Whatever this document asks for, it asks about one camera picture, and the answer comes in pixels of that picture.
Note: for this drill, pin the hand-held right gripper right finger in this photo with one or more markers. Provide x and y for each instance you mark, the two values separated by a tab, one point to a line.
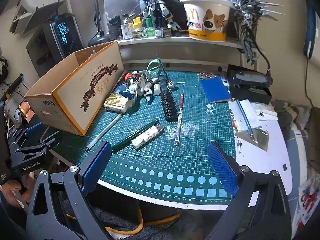
222	170

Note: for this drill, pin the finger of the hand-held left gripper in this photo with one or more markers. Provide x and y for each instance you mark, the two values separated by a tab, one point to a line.
33	129
47	143

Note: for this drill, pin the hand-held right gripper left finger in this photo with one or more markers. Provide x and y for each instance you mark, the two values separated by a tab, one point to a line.
97	165

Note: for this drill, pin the clear gel pen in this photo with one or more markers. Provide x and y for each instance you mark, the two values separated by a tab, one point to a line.
105	132

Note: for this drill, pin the dark green pen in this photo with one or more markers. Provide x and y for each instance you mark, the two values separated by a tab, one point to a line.
127	140

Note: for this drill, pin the brown cardboard box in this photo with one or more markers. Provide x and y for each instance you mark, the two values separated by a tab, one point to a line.
75	90

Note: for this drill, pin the gold tissue packet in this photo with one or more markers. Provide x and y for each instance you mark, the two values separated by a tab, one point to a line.
116	103

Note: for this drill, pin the black hairbrush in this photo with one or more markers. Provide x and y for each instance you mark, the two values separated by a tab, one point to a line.
170	107

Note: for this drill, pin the person's left hand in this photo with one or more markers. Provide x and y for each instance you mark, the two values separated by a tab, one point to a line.
12	192

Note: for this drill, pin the copper metal block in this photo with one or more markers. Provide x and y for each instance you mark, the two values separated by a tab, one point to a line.
26	110

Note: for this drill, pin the shiny metal sheet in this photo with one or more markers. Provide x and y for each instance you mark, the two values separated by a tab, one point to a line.
260	140

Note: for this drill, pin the black power strip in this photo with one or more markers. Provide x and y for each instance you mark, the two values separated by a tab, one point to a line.
16	83

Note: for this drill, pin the blue craft knife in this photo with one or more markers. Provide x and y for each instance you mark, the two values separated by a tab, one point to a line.
243	116

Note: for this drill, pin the green cutting mat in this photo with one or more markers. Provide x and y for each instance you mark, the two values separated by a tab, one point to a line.
190	120

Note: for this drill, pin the red craft knife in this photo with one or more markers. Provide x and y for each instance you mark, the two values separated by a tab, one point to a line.
180	110

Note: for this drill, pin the blue sanding block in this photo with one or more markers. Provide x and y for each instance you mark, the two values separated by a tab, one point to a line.
215	90

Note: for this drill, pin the black computer case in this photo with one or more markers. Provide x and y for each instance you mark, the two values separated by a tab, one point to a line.
50	47

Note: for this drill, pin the black tray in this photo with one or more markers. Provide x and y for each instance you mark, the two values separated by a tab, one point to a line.
250	85

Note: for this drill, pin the white lying robot model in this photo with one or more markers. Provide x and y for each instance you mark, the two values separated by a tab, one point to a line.
138	85

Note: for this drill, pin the printed paper sheet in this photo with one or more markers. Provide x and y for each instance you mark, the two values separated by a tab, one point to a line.
308	202

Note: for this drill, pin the small labelled bottle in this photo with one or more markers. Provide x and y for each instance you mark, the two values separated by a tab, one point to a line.
157	90

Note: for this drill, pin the metal ship wheel ornament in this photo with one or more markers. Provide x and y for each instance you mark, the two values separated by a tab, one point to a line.
206	75

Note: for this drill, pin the grey dome part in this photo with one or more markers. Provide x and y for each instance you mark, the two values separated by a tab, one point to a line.
170	85

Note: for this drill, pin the dark green cloth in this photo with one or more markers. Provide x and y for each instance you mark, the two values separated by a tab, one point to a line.
315	130

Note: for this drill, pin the black desk lamp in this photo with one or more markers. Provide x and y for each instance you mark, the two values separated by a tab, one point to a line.
97	38

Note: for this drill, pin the grey model stand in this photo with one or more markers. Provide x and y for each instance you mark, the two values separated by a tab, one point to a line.
160	62

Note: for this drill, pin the white printer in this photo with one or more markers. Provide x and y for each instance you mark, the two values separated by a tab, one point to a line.
30	7

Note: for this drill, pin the black round jar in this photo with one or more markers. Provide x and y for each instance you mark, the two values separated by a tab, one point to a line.
114	28

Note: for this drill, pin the black rod with blue clip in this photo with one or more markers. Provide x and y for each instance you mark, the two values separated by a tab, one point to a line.
58	0

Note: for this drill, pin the white riser shelf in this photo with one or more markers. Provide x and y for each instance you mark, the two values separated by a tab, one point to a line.
180	43

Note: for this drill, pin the clear glass bottle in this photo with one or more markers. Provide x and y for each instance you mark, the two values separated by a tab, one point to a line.
126	28

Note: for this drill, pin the yellow cap bottle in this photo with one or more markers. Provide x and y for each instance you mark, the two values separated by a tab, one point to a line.
138	31
135	19

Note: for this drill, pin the paper bucket with dog print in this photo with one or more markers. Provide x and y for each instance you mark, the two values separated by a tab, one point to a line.
207	30

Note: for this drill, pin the green cap bottle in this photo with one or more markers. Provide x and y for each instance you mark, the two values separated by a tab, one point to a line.
150	30

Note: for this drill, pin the small pale label jar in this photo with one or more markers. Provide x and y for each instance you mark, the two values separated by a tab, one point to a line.
159	33

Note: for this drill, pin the dark winged model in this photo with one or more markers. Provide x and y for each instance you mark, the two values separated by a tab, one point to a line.
246	17

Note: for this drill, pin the standing white blue robot model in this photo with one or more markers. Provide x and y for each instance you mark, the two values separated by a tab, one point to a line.
160	7

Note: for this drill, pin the blue black wall device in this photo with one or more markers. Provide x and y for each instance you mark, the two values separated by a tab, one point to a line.
310	30

